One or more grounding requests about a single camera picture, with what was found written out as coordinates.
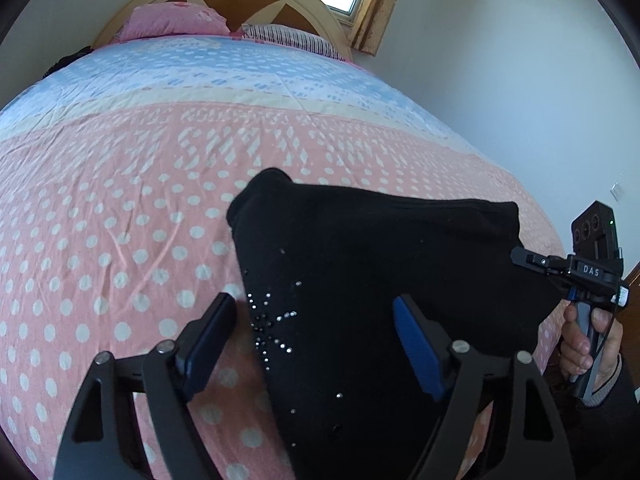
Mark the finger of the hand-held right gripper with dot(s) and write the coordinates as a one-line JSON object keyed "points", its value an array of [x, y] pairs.
{"points": [[530, 259]]}

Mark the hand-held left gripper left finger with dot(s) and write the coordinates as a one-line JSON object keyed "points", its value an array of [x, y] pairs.
{"points": [[207, 352]]}

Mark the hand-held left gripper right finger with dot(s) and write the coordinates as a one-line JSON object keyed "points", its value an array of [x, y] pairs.
{"points": [[419, 352]]}

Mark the black pants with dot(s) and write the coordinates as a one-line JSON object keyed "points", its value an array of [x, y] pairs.
{"points": [[375, 270]]}

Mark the person's right forearm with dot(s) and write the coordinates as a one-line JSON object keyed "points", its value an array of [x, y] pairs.
{"points": [[620, 420]]}

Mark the person's right hand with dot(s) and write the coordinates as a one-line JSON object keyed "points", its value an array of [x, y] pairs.
{"points": [[575, 347]]}

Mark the wooden door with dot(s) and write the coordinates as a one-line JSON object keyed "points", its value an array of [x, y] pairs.
{"points": [[632, 285]]}

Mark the pink blue dotted blanket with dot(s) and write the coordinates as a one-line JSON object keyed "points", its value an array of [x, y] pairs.
{"points": [[125, 170]]}

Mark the yellow patterned curtain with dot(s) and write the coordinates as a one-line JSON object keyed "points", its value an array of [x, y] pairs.
{"points": [[377, 10]]}

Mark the dark cloth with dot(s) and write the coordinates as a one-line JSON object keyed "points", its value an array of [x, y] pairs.
{"points": [[67, 62]]}

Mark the striped pillow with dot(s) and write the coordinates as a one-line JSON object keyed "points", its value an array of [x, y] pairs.
{"points": [[295, 37]]}

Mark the pink pillow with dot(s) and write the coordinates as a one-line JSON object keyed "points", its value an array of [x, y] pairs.
{"points": [[172, 21]]}

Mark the white wall socket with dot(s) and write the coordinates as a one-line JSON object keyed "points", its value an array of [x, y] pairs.
{"points": [[618, 190]]}

